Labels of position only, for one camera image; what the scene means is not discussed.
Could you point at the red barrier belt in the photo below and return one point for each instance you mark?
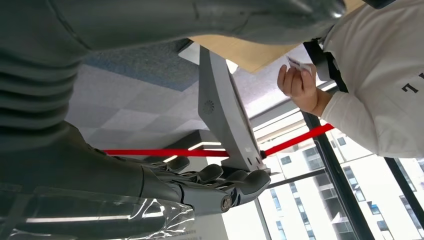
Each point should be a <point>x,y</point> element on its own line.
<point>165,153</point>

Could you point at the person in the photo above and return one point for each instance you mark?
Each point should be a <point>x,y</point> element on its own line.
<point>381,82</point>

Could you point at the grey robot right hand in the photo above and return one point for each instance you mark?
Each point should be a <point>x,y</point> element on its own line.
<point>99,172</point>

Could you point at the silver kiosk stand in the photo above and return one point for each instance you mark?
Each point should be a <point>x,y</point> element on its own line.
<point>225,116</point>

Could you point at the clear plastic film wrap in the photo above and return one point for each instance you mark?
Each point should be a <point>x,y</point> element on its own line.
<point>99,215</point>

